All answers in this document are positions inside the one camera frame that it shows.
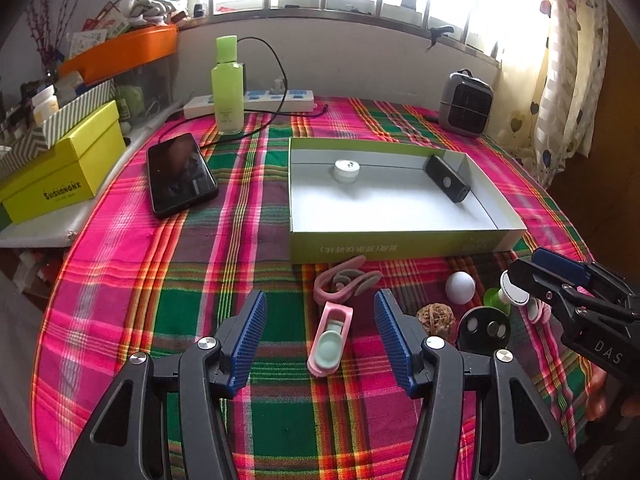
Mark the black round disc with holes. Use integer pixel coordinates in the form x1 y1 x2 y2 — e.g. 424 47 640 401
456 306 511 356

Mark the white ball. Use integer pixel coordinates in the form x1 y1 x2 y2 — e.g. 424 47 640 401
445 271 476 304

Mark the brown walnut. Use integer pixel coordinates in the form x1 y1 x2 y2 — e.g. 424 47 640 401
416 302 457 342

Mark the pink curved clip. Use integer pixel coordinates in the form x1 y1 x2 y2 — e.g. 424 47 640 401
314 255 383 306

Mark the pink clip with mint pad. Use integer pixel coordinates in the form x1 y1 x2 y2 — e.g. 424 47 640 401
307 302 354 377

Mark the pink small clip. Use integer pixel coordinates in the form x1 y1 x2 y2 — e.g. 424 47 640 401
526 297 551 324

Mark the black rectangular device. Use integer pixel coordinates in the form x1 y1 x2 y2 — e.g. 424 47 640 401
424 155 471 204

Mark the green white cardboard tray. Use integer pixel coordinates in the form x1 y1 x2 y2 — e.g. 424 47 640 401
288 138 526 263

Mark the heart pattern curtain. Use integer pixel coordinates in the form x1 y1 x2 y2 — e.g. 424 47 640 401
487 0 608 188

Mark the grey small heater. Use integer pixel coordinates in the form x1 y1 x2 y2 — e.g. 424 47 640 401
438 68 494 138

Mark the plaid pink green tablecloth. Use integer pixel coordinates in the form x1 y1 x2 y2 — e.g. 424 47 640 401
32 98 590 479

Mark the white round jar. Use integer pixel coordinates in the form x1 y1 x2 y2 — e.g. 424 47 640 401
332 159 360 184

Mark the black smartphone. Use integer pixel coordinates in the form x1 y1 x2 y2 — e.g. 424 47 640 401
146 133 219 219

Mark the yellow shoe box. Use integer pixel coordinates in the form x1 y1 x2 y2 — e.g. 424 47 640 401
1 101 125 223

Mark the black clip on windowsill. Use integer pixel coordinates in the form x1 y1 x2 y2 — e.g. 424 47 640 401
427 25 456 50

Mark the striped grey white box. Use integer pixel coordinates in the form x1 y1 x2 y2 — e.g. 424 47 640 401
0 79 115 179

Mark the white blue power strip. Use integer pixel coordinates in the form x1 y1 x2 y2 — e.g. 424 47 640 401
182 90 316 119

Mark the green lotion bottle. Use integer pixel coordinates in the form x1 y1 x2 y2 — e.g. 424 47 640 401
212 35 244 134

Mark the orange plastic tray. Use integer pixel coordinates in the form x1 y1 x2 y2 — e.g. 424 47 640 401
58 25 179 84

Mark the black charging cable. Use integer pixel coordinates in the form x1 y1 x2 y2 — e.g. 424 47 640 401
164 36 330 150

